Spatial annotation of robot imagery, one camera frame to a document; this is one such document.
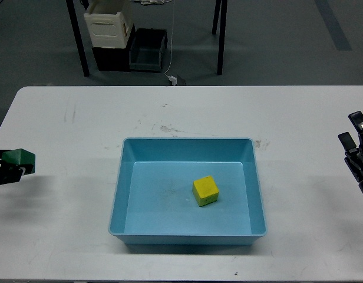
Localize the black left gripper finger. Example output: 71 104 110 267
0 149 25 185

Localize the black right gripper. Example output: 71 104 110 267
338 111 363 194

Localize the green cube block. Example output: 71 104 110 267
2 149 35 175

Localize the yellow cube block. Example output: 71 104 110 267
192 176 219 207

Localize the blue plastic tray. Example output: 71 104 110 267
108 138 267 245

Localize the black crate under cream crate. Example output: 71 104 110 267
92 25 136 72

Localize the black table leg left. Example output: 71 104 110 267
66 0 90 77

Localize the black table leg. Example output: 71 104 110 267
212 0 228 75
66 0 90 77

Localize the cream plastic crate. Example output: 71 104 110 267
84 0 134 49

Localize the dark grey storage bin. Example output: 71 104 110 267
129 28 168 73

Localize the black table leg right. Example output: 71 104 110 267
212 0 228 75

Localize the white power adapter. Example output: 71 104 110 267
168 75 177 86

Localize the white hanging cable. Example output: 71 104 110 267
164 0 175 78

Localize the white coiled cable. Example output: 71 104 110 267
128 0 172 6

